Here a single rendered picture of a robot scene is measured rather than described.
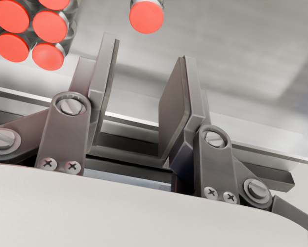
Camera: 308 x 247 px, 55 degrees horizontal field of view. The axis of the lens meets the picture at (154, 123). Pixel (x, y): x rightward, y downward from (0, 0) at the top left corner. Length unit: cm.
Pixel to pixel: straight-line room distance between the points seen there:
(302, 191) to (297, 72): 202
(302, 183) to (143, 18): 206
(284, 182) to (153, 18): 27
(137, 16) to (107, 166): 18
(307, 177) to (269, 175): 178
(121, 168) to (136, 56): 13
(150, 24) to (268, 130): 18
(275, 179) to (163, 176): 13
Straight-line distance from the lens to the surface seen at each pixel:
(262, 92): 29
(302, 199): 238
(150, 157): 32
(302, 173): 210
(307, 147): 34
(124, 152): 31
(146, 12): 19
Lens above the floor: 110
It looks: 45 degrees down
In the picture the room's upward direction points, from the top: 179 degrees counter-clockwise
